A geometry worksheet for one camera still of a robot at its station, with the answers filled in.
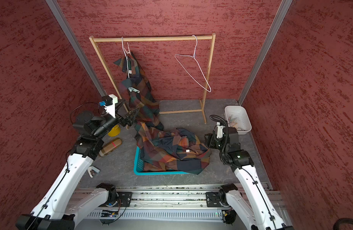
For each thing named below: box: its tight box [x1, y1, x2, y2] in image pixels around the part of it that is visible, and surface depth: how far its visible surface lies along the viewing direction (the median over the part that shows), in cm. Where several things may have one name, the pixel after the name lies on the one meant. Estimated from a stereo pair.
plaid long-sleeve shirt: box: [134, 121, 212, 175], surface depth 81 cm
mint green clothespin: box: [127, 86, 141, 93], surface depth 72 cm
